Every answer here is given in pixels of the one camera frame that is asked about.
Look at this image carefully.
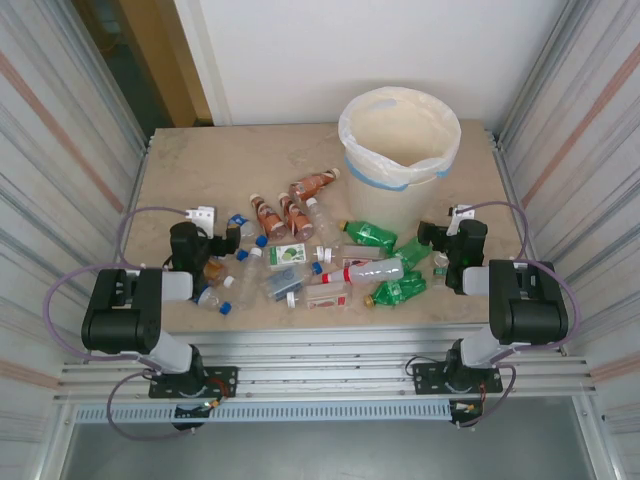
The amber tea bottle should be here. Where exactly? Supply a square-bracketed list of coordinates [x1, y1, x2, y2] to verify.
[203, 256, 227, 282]

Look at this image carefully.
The brown label coffee bottle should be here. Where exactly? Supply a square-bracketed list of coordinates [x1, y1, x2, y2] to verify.
[288, 168, 342, 201]
[278, 194, 315, 239]
[249, 194, 289, 241]

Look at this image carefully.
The clear bottle Pocari Sweat cap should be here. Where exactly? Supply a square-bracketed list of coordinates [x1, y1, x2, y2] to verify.
[238, 247, 265, 310]

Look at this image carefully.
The lime label bottle white cap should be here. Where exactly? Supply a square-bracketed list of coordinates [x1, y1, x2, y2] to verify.
[268, 243, 324, 266]

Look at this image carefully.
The green bottle yellow cap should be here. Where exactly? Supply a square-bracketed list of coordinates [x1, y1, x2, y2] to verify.
[363, 272, 429, 309]
[338, 219, 400, 251]

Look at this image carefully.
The clear bottle red cap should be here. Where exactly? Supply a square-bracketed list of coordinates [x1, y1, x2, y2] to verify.
[321, 259, 405, 286]

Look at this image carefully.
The grape label bottle white cap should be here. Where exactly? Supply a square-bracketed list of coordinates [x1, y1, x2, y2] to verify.
[323, 243, 391, 264]

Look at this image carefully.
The clear ribbed bottle white cap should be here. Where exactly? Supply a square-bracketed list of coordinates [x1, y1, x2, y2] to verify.
[305, 197, 341, 246]

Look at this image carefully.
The red label bottle white cap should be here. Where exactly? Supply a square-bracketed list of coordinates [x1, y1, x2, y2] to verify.
[286, 282, 351, 311]

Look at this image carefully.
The white plastic bin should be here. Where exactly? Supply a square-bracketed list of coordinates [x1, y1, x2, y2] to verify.
[338, 86, 462, 235]

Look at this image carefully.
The translucent white bin liner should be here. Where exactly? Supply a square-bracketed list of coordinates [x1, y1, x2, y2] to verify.
[338, 86, 462, 192]

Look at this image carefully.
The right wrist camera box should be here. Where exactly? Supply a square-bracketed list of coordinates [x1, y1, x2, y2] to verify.
[446, 203, 476, 236]

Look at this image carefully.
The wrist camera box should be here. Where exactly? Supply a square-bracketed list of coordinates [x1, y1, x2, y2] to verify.
[183, 204, 217, 225]
[446, 203, 476, 236]

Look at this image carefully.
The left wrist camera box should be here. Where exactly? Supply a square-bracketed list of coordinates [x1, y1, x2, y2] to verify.
[183, 204, 217, 225]

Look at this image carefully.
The blue bag drawstring band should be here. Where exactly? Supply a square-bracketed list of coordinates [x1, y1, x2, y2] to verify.
[344, 153, 454, 192]

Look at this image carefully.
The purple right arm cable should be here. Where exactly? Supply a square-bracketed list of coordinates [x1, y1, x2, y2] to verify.
[458, 200, 581, 430]

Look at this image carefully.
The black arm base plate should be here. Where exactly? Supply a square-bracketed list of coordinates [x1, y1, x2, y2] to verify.
[148, 366, 239, 399]
[412, 360, 503, 395]

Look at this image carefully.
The aluminium rail frame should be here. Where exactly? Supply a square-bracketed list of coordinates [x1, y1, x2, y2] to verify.
[52, 322, 599, 406]

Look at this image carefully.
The wooden door frame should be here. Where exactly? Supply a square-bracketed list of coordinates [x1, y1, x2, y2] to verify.
[119, 0, 215, 127]

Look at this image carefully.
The grey slotted cable duct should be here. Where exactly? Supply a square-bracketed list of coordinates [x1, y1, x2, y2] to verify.
[73, 402, 454, 425]

